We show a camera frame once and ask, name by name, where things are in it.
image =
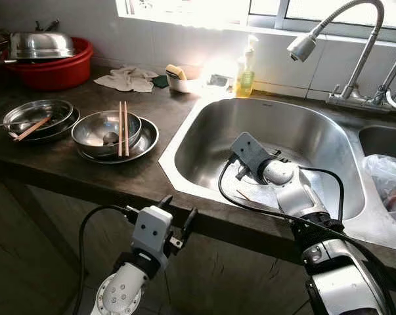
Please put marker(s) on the chrome faucet with spray head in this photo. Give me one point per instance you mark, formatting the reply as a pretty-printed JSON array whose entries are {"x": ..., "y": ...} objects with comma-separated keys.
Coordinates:
[{"x": 301, "y": 47}]

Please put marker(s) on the yellow sponge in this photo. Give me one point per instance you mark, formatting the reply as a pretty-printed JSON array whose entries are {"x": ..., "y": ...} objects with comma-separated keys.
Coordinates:
[{"x": 175, "y": 71}]

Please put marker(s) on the white cloth rag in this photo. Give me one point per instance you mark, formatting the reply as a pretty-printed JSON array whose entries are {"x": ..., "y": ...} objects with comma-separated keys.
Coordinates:
[{"x": 125, "y": 80}]

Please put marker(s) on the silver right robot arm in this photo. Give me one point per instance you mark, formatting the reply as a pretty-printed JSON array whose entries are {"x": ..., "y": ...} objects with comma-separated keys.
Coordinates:
[{"x": 306, "y": 197}]

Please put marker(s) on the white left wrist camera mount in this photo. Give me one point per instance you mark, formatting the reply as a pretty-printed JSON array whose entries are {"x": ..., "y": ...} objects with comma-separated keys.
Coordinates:
[{"x": 153, "y": 233}]

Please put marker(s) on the white cup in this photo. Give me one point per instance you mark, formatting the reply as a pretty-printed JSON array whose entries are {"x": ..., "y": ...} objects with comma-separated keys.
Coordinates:
[{"x": 181, "y": 85}]

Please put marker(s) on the white plastic bag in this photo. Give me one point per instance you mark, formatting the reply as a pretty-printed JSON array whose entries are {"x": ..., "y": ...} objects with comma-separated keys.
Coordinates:
[{"x": 385, "y": 184}]

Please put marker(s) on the small clear container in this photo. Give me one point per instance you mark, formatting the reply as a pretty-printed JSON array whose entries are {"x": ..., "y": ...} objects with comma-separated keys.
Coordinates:
[{"x": 219, "y": 81}]

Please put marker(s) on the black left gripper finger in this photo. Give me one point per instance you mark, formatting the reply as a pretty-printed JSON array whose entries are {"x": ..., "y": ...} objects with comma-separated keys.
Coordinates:
[
  {"x": 165, "y": 201},
  {"x": 188, "y": 223}
]

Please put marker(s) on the dark green scouring pad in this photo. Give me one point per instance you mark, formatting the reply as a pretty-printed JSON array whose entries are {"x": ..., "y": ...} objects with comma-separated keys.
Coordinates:
[{"x": 160, "y": 81}]

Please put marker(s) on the wooden chopstick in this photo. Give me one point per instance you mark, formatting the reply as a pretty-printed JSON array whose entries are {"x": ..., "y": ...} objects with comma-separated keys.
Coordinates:
[
  {"x": 126, "y": 131},
  {"x": 121, "y": 131},
  {"x": 32, "y": 129},
  {"x": 247, "y": 194}
]

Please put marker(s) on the yellow dish soap bottle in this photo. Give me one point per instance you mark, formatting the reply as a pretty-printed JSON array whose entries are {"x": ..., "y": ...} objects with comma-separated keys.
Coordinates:
[{"x": 245, "y": 79}]

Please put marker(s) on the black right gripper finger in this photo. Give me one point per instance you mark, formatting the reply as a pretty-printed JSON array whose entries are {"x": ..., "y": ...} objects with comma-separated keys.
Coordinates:
[{"x": 236, "y": 162}]

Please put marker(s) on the deep steel bowl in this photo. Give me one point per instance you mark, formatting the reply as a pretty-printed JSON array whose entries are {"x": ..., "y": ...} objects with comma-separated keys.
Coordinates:
[{"x": 92, "y": 131}]

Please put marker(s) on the double stainless steel sink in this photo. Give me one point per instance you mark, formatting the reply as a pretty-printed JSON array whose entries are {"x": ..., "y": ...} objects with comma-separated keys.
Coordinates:
[{"x": 289, "y": 131}]

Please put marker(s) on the long metal spoon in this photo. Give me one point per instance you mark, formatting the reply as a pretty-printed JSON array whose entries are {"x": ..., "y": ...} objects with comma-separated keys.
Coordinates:
[{"x": 4, "y": 125}]

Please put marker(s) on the domed steel lid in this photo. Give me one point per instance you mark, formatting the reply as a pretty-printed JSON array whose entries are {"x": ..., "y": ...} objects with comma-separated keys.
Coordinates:
[{"x": 41, "y": 44}]

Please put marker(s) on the chrome gooseneck faucet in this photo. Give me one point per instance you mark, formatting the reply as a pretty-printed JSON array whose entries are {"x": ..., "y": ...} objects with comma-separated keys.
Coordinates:
[{"x": 395, "y": 72}]

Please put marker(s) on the grey framed window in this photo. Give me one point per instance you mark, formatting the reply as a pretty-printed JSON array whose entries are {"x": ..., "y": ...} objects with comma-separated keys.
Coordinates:
[{"x": 276, "y": 10}]

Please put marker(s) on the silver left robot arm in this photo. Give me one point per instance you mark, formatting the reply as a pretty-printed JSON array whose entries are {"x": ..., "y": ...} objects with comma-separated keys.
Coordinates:
[{"x": 122, "y": 295}]

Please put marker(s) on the steel plate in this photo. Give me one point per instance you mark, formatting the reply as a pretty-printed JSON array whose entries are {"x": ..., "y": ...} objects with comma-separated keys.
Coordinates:
[
  {"x": 71, "y": 131},
  {"x": 150, "y": 141}
]

